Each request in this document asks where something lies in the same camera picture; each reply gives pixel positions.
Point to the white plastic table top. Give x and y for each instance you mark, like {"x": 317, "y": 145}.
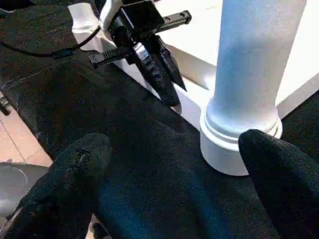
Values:
{"x": 194, "y": 49}

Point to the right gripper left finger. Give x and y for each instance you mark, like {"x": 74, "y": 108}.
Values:
{"x": 57, "y": 194}

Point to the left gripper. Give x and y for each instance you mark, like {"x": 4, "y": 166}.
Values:
{"x": 139, "y": 17}

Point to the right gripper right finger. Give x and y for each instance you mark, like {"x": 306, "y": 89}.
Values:
{"x": 286, "y": 189}

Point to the black work mat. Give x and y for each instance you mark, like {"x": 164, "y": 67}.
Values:
{"x": 124, "y": 124}

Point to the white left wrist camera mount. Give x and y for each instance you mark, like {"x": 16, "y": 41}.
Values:
{"x": 107, "y": 15}

